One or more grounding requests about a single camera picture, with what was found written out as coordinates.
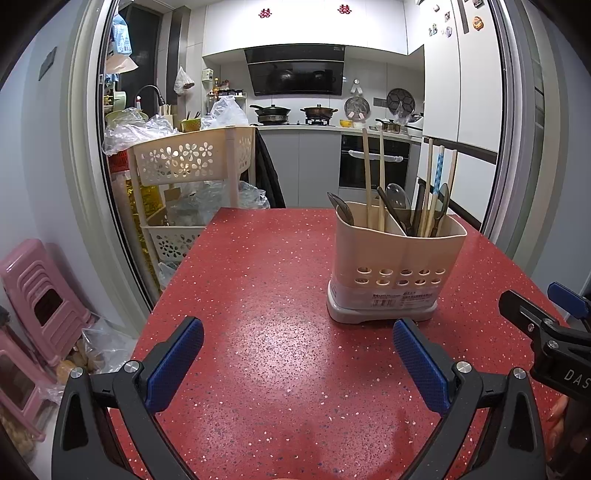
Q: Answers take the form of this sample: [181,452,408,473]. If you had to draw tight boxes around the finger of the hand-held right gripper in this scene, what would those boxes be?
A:
[499,290,575,345]
[548,282,591,332]

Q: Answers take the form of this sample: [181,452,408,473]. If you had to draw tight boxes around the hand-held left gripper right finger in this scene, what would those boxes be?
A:
[392,318,548,480]

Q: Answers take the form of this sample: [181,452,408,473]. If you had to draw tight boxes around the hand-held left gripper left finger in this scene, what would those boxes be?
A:
[52,316,205,480]

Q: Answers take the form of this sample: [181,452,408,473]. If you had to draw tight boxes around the beige plastic utensil holder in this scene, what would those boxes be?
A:
[326,202,468,325]

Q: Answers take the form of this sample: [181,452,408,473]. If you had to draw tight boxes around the clear fork black handle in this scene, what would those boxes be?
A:
[412,178,428,237]

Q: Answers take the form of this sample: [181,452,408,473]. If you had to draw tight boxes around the blue patterned wooden chopstick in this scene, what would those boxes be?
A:
[427,145,445,237]

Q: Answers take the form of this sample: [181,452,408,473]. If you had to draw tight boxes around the person's right hand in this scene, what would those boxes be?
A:
[547,395,591,459]

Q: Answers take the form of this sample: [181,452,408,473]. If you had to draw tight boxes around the clear bag of potatoes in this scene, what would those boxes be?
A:
[51,316,139,377]

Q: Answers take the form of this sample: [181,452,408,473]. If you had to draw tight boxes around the yellow cooking oil bottle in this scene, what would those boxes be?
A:
[122,178,155,278]

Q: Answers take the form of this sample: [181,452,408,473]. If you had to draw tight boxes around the clear plastic containers in cart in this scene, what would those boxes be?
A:
[164,180,271,227]

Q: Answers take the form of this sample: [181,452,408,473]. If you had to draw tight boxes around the pink plastic stool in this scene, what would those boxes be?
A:
[0,330,58,444]
[0,239,95,367]

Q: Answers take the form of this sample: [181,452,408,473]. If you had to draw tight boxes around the yellow woven sack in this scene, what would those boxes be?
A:
[0,406,35,462]

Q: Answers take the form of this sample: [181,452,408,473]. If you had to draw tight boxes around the black built-in oven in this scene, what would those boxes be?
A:
[339,134,411,190]

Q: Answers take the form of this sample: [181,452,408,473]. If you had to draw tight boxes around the beige plastic storage cart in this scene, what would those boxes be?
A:
[127,126,257,278]

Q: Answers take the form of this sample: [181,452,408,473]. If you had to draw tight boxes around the black hanging jacket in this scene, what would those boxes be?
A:
[255,129,287,209]

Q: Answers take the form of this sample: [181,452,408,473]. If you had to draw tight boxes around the white refrigerator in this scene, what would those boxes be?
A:
[406,0,504,232]

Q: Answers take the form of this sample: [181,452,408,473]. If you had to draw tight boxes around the grey base cabinets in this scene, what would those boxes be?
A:
[256,129,342,208]

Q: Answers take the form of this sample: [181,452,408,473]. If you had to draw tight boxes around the crumpled clear plastic bags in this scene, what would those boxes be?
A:
[102,113,181,158]

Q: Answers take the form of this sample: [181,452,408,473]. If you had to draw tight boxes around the round dark multi-cavity pan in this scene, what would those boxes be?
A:
[385,88,416,114]

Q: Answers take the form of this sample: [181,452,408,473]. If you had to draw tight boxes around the large white plastic bag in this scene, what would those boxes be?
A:
[201,95,250,130]

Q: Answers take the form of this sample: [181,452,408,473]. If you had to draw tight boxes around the black wok with lid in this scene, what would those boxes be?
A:
[250,104,293,124]

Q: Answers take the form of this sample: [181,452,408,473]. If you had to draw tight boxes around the metal pot with lid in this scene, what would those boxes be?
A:
[300,104,337,121]

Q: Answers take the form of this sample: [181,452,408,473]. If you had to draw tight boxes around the black kitchen faucet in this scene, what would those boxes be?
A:
[136,84,167,109]

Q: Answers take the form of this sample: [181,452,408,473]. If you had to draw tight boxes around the hanging white plastic bag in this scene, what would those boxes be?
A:
[173,66,195,95]

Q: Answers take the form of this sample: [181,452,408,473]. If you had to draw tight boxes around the seasoning bottle shelf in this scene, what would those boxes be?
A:
[207,68,247,100]

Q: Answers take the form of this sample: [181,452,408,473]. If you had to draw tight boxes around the black range hood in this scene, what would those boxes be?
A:
[244,45,346,97]

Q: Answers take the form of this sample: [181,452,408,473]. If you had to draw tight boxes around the blue and white package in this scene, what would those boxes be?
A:
[111,14,132,56]

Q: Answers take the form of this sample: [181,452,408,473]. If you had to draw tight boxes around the grey sliding door frame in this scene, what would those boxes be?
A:
[69,0,555,315]

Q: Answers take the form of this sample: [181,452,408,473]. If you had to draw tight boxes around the white towel on oven handle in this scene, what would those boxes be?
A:
[348,148,402,163]

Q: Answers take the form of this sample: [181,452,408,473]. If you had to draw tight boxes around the dark wall switch plate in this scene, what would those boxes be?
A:
[39,46,58,78]

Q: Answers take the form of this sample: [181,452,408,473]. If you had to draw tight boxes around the white wall cabinets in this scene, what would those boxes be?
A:
[203,0,409,58]

